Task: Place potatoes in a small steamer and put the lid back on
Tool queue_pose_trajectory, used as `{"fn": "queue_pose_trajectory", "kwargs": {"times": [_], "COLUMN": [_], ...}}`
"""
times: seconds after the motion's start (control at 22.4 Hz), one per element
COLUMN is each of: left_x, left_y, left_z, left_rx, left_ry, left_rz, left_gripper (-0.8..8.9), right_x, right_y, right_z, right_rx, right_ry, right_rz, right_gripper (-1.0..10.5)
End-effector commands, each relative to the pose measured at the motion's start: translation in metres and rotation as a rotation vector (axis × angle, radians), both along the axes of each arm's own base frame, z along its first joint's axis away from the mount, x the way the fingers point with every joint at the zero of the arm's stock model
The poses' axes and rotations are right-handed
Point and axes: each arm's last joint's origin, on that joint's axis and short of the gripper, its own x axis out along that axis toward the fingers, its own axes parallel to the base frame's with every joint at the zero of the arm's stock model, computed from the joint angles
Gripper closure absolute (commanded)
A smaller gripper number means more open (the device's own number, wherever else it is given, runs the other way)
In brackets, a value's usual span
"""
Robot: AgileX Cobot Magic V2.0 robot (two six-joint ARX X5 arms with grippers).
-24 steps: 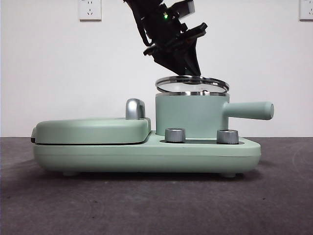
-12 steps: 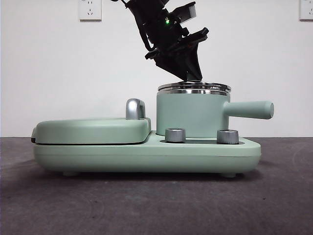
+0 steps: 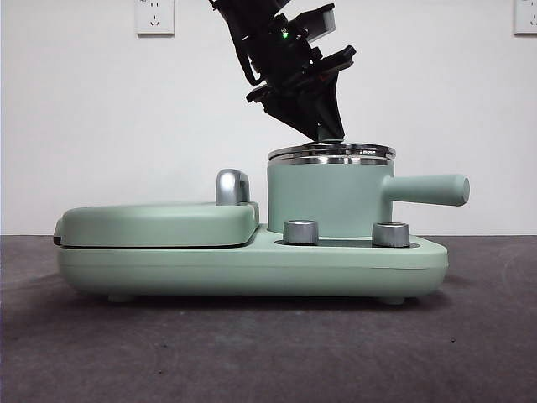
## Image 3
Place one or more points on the white wall socket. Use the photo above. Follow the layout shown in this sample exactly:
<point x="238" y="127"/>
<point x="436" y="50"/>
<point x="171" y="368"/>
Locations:
<point x="526" y="17"/>
<point x="154" y="17"/>

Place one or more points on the silver control knob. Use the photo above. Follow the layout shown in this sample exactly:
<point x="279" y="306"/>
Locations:
<point x="391" y="234"/>
<point x="301" y="232"/>

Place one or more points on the glass lid with green knob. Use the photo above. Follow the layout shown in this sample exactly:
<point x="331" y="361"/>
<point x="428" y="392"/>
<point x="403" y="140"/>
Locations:
<point x="361" y="150"/>

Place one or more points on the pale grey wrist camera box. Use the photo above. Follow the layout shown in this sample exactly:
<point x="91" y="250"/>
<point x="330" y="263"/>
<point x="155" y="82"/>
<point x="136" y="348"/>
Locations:
<point x="323" y="23"/>

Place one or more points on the mint green griddle cover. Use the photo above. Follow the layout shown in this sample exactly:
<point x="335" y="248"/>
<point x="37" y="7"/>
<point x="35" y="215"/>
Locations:
<point x="155" y="222"/>

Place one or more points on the mint green breakfast machine base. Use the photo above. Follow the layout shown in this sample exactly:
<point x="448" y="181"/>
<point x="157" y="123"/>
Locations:
<point x="251" y="268"/>

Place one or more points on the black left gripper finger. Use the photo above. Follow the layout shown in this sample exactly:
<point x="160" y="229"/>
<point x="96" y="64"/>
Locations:
<point x="298" y="111"/>
<point x="329" y="105"/>

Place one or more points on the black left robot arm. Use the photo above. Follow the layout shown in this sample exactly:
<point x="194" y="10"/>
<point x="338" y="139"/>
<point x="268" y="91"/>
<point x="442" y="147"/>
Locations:
<point x="247" y="17"/>

